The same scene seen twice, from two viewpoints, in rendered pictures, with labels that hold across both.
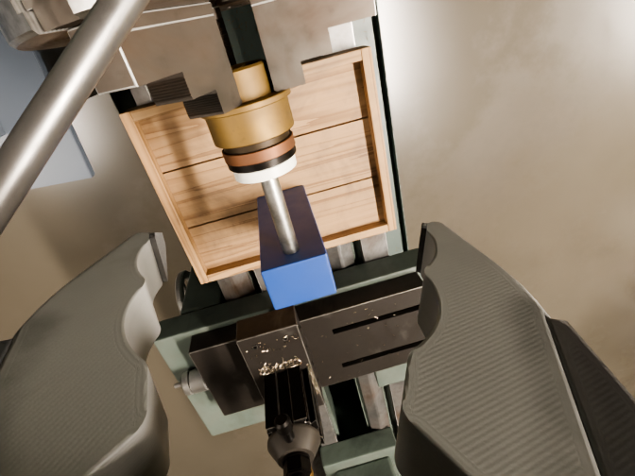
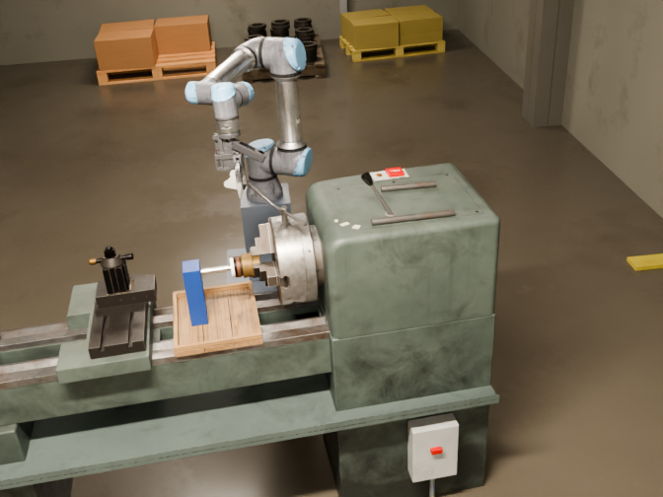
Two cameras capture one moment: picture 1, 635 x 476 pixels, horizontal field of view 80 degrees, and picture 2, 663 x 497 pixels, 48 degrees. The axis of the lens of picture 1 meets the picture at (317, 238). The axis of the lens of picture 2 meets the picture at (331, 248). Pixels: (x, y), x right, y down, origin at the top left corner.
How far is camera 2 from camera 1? 245 cm
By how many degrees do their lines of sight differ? 70
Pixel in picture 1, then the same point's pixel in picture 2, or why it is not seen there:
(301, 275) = (193, 265)
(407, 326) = (118, 336)
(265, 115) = (247, 257)
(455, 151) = not seen: outside the picture
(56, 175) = not seen: hidden behind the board
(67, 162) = not seen: hidden behind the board
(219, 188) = (215, 303)
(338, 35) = (267, 337)
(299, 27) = (266, 266)
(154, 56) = (263, 231)
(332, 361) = (111, 313)
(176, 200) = (214, 292)
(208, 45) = (264, 248)
